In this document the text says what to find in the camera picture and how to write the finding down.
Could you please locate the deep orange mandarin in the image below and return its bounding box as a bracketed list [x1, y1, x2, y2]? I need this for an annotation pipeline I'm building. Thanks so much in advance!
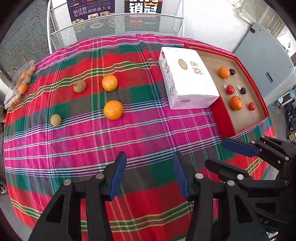
[229, 96, 242, 111]

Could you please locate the dark plum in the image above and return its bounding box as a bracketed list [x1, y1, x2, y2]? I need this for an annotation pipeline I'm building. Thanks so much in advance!
[229, 68, 236, 75]
[240, 87, 247, 95]

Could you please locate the yellow orange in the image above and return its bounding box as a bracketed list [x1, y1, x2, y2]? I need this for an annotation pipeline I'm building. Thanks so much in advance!
[102, 74, 118, 92]
[103, 100, 123, 120]

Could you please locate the small red tomato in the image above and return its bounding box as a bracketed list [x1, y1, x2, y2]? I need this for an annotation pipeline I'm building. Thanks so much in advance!
[226, 85, 235, 95]

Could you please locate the small green kiwi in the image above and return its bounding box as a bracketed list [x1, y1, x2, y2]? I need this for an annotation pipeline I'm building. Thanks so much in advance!
[50, 114, 62, 127]

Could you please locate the dark plum front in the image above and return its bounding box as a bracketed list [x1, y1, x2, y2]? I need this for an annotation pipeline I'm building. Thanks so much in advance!
[229, 68, 236, 75]

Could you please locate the red cardboard box tray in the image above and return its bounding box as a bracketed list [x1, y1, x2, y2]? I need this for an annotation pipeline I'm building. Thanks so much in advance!
[184, 43, 269, 139]

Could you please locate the grey metal cabinet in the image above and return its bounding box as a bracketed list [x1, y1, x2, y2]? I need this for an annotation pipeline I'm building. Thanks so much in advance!
[234, 23, 295, 105]

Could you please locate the plaid tablecloth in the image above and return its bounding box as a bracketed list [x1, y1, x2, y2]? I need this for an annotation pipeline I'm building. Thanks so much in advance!
[4, 34, 270, 240]

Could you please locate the white pink tissue pack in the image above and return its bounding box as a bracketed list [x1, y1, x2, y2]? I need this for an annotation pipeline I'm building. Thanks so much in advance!
[159, 47, 220, 110]

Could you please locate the clear plastic fruit bag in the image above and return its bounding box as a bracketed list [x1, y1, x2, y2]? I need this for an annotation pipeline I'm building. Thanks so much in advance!
[4, 60, 36, 109]

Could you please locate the studded metal door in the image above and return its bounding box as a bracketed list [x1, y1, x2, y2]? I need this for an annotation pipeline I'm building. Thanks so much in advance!
[1, 1, 49, 78]

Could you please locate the white metal mesh rack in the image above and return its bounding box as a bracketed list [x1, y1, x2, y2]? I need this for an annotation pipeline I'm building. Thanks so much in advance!
[47, 1, 184, 53]

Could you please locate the dark purple cookbook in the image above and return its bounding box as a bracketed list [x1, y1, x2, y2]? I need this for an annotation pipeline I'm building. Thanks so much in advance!
[67, 0, 115, 24]

